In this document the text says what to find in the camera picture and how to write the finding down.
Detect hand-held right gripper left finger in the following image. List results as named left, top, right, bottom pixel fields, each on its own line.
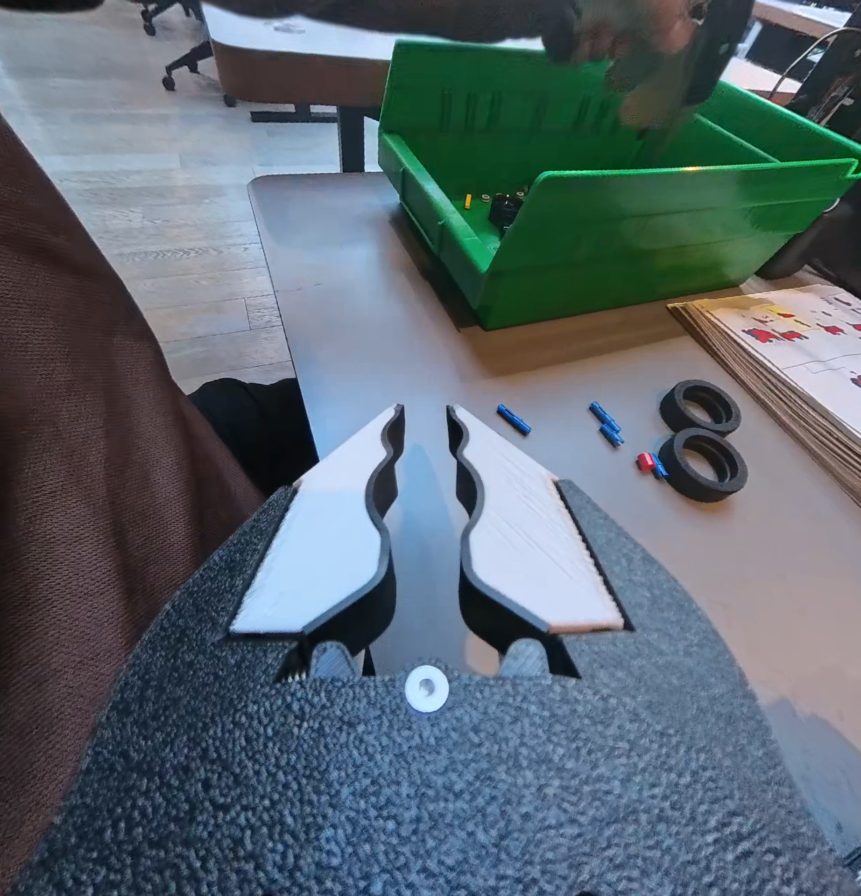
left=229, top=403, right=408, bottom=638

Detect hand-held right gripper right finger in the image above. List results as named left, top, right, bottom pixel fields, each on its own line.
left=445, top=403, right=626, bottom=637

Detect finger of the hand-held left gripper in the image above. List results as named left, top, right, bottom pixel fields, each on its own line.
left=609, top=59, right=656, bottom=134
left=644, top=66, right=694, bottom=165

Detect green plastic bin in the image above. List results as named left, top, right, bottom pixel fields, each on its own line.
left=378, top=38, right=861, bottom=331

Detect person's left forearm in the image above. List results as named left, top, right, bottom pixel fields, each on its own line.
left=199, top=0, right=579, bottom=64

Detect grey desk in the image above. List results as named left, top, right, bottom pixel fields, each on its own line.
left=248, top=171, right=861, bottom=862

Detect background desk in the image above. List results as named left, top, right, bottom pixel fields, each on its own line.
left=205, top=6, right=543, bottom=176

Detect person's left hand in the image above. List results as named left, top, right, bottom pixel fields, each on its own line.
left=576, top=0, right=695, bottom=69

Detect person's black pants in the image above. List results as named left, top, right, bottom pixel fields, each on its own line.
left=189, top=378, right=319, bottom=498

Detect black rubber toy tire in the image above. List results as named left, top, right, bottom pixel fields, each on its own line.
left=658, top=379, right=743, bottom=436
left=656, top=428, right=750, bottom=504

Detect dark rounded object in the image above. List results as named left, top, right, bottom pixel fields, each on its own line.
left=756, top=199, right=861, bottom=281

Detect person's brown sweater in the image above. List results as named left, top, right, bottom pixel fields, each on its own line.
left=0, top=91, right=267, bottom=896

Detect open instruction booklet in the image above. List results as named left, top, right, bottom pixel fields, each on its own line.
left=669, top=283, right=861, bottom=522

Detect black office chair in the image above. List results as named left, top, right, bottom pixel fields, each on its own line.
left=140, top=0, right=218, bottom=92

